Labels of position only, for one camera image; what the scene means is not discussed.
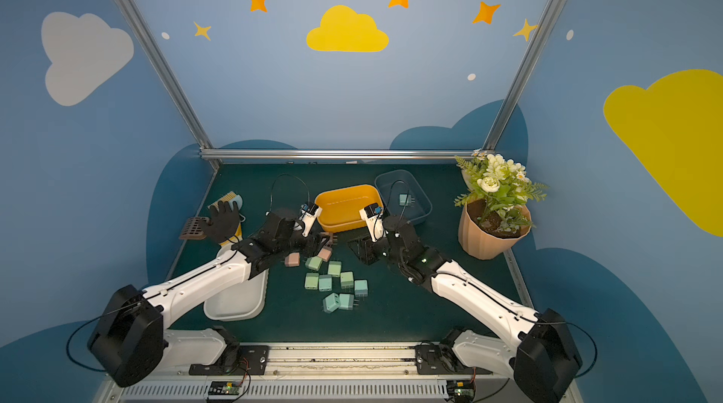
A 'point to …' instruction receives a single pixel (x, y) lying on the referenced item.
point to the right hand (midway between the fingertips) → (357, 237)
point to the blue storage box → (391, 184)
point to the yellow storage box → (341, 206)
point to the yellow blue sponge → (231, 198)
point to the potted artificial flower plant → (496, 216)
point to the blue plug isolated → (403, 200)
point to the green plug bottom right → (346, 301)
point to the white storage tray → (244, 301)
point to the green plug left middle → (312, 281)
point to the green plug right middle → (346, 280)
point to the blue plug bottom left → (330, 303)
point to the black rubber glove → (223, 222)
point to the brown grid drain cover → (193, 229)
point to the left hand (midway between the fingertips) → (322, 229)
